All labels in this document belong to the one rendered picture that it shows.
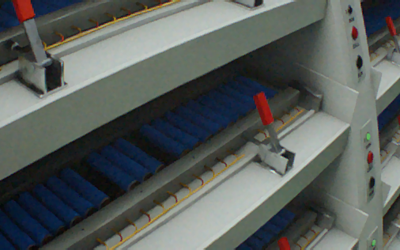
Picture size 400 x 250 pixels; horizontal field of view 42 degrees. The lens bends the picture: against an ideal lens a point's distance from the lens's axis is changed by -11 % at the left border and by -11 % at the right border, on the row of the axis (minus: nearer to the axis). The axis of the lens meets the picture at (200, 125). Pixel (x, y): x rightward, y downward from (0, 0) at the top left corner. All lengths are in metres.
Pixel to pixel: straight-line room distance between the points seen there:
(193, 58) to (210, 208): 0.16
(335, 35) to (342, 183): 0.22
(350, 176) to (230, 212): 0.28
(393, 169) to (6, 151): 0.78
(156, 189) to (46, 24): 0.20
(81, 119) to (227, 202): 0.22
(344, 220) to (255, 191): 0.27
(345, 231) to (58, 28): 0.55
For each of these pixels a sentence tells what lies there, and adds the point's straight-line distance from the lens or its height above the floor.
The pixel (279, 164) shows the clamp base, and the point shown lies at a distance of 0.65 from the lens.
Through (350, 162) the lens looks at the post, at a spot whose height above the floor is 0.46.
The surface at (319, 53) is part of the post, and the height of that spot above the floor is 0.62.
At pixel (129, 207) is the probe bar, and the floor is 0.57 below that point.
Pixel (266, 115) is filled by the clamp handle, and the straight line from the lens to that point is 0.64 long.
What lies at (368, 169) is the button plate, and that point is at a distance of 0.85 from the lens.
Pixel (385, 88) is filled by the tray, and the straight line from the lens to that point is 0.91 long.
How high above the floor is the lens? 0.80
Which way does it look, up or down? 18 degrees down
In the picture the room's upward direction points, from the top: 12 degrees counter-clockwise
